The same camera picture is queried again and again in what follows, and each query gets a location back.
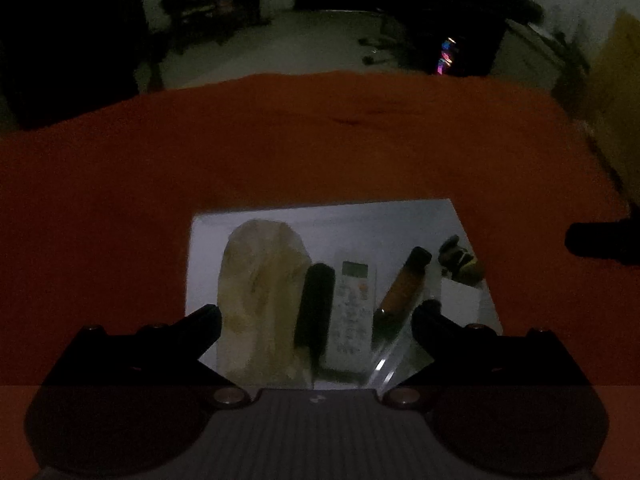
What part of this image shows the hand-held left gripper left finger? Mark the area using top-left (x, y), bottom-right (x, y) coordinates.
top-left (42, 304), bottom-right (239, 387)

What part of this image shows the small white card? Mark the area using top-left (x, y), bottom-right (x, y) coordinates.
top-left (440, 277), bottom-right (484, 327)

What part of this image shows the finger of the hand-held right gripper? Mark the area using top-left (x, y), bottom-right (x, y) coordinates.
top-left (565, 220), bottom-right (640, 265)

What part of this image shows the orange cloth-covered desktop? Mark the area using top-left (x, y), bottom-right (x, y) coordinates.
top-left (0, 72), bottom-right (640, 480)

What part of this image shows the dark shelf unit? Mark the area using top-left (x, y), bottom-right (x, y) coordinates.
top-left (159, 0), bottom-right (273, 53)

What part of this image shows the brown bottle with black cap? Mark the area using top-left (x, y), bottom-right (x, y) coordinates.
top-left (372, 246), bottom-right (434, 352)

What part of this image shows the clear plastic wrapper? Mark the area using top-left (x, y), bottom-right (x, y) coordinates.
top-left (367, 327), bottom-right (431, 391)

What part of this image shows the computer tower with coloured lights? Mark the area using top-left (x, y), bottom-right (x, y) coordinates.
top-left (428, 22), bottom-right (503, 77)

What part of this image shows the small dark figurine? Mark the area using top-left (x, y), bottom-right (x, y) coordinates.
top-left (438, 234), bottom-right (487, 287)

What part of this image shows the office chair base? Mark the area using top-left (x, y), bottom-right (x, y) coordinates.
top-left (357, 10), bottom-right (403, 67)

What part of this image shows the white paper sheet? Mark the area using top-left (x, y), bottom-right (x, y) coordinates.
top-left (184, 199), bottom-right (504, 391)

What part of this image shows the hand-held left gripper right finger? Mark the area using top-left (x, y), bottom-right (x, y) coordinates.
top-left (394, 299), bottom-right (601, 387)

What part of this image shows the white remote control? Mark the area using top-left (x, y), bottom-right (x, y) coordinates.
top-left (320, 260), bottom-right (376, 384)

